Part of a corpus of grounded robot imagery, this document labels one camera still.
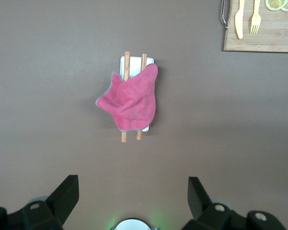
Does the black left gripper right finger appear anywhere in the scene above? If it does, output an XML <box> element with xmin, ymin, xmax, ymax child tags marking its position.
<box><xmin>182</xmin><ymin>176</ymin><xmax>249</xmax><ymax>230</ymax></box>

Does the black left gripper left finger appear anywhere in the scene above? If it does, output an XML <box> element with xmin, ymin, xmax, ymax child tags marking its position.
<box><xmin>7</xmin><ymin>174</ymin><xmax>80</xmax><ymax>230</ymax></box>

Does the pink microfibre cloth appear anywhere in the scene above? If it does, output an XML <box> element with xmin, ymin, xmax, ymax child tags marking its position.
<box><xmin>95</xmin><ymin>63</ymin><xmax>158</xmax><ymax>132</ymax></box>

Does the brown wooden rod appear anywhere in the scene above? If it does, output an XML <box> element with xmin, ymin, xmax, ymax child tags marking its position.
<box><xmin>136</xmin><ymin>53</ymin><xmax>147</xmax><ymax>141</ymax></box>
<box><xmin>121</xmin><ymin>51</ymin><xmax>131</xmax><ymax>143</ymax></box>

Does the white rectangular rack base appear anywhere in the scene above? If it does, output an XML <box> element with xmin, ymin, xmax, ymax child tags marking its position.
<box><xmin>120</xmin><ymin>56</ymin><xmax>156</xmax><ymax>132</ymax></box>

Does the yellow plastic knife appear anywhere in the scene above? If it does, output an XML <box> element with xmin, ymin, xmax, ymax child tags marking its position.
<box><xmin>234</xmin><ymin>0</ymin><xmax>245</xmax><ymax>40</ymax></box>

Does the yellow plastic fork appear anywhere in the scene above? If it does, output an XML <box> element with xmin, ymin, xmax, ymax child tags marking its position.
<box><xmin>250</xmin><ymin>0</ymin><xmax>262</xmax><ymax>35</ymax></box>

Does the bamboo cutting board with handle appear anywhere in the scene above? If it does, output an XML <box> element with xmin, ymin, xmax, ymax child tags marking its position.
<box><xmin>220</xmin><ymin>0</ymin><xmax>288</xmax><ymax>53</ymax></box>

